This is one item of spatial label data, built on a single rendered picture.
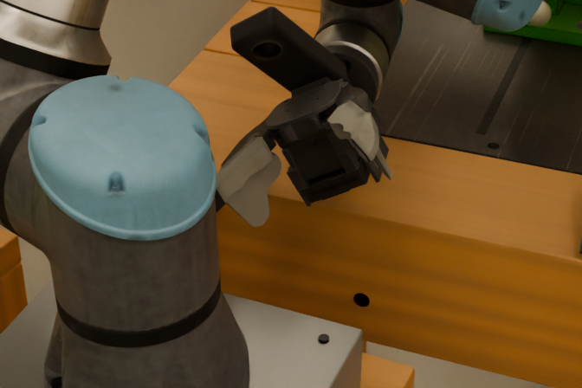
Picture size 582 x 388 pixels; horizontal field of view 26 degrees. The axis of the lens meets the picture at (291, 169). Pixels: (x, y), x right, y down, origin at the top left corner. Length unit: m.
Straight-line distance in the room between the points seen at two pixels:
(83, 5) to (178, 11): 2.69
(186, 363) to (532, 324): 0.40
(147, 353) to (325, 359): 0.16
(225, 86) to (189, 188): 0.59
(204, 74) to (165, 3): 2.23
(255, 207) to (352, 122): 0.12
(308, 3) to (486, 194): 0.48
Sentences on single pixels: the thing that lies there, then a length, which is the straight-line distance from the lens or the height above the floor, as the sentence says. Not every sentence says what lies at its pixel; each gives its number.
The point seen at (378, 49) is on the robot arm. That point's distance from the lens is 1.15.
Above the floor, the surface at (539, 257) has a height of 0.89.
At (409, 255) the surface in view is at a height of 0.87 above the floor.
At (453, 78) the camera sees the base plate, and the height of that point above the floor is 0.90.
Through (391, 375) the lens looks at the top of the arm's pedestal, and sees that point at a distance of 1.05.
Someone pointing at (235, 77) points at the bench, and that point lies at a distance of 1.40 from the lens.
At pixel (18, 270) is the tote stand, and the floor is 0.75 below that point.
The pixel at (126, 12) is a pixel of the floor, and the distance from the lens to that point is 3.60.
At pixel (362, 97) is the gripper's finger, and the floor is 1.06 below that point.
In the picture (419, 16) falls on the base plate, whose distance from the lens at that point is 1.50.
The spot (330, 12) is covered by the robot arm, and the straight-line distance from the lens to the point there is 1.19.
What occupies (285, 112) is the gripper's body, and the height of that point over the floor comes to 1.02.
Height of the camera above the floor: 1.55
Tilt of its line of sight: 33 degrees down
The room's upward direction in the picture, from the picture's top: straight up
